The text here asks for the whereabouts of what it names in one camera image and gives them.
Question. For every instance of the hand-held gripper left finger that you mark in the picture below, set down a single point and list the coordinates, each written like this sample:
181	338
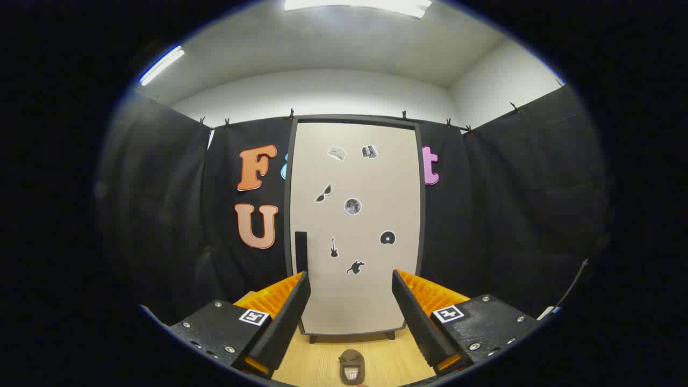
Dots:
287	317

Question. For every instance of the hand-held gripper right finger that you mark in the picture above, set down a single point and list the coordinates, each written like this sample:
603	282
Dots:
416	317

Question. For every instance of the brown fuzzy shoe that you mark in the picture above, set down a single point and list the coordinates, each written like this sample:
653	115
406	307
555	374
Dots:
352	357

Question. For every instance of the dark grey shoe cabinet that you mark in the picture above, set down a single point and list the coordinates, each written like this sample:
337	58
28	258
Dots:
355	119

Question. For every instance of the black backdrop cloth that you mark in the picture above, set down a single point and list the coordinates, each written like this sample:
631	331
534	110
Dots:
484	215

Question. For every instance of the white sheet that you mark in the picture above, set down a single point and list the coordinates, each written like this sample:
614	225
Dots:
548	313

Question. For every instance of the ceiling light panel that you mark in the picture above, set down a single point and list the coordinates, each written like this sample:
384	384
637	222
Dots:
355	5
161	65

